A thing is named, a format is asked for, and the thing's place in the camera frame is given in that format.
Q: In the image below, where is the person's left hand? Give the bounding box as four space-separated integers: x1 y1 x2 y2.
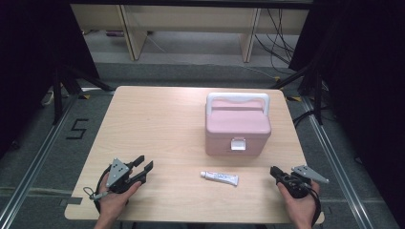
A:
95 179 143 221

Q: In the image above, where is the white ointment tube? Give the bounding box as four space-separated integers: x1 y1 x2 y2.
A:
200 170 240 187

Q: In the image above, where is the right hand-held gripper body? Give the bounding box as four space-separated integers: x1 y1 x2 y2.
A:
277 164 330 200

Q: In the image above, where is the grey lanyard clip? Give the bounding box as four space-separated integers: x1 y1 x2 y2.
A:
83 186 111 201

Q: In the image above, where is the aluminium floor rail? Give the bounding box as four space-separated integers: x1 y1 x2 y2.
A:
300 94 374 229
0 94 81 229

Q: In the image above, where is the beige wooden shelf unit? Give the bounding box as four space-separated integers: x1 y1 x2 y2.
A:
70 3 310 63

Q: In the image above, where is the person's right hand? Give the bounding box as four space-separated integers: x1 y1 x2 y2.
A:
276 179 321 229

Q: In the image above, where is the black metal stand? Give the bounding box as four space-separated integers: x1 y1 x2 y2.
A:
270 63 325 127
52 63 116 126

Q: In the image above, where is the bundle of black cables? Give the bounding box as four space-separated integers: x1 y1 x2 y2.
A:
253 8 298 76

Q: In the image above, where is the black curtain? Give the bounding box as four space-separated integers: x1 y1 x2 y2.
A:
0 0 100 160
288 0 405 228

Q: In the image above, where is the pink box with white handle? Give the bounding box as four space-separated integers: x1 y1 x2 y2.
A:
204 92 272 156

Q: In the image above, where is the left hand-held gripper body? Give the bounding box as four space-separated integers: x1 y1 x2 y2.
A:
103 157 145 195

